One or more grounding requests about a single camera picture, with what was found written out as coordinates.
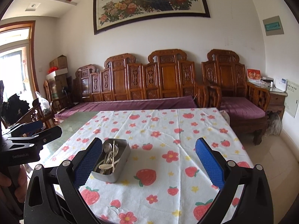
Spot large steel spoon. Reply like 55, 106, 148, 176
100, 143, 112, 165

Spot cream plastic fork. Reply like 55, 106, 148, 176
110, 141, 119, 171

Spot person's left hand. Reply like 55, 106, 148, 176
0, 164, 28, 203

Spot dark wooden chair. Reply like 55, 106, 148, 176
15, 98, 56, 129

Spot white plastic bag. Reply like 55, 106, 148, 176
36, 92, 52, 116

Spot grey metal tray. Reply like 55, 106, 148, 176
92, 139, 131, 183

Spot strawberry flower print tablecloth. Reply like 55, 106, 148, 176
40, 108, 254, 224

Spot purple sofa cushion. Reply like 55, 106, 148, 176
55, 96, 197, 120

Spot stacked cardboard boxes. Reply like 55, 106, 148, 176
46, 55, 68, 100

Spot purple armchair cushion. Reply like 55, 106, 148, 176
220, 97, 266, 120

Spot grey dust mop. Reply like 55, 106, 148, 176
266, 113, 282, 136

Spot wooden side cabinet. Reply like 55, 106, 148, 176
266, 87, 287, 120

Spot carved wooden armchair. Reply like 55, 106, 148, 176
201, 49, 270, 145

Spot red calendar card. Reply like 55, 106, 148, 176
247, 68, 261, 83

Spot carved wooden sofa bench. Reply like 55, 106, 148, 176
73, 49, 208, 107

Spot white box on cabinet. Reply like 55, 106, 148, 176
274, 78, 287, 92

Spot framed peacock painting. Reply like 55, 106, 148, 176
93, 0, 210, 34

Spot white paper wall notice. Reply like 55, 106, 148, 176
284, 80, 299, 118

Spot green wall sign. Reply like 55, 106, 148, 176
263, 16, 284, 36

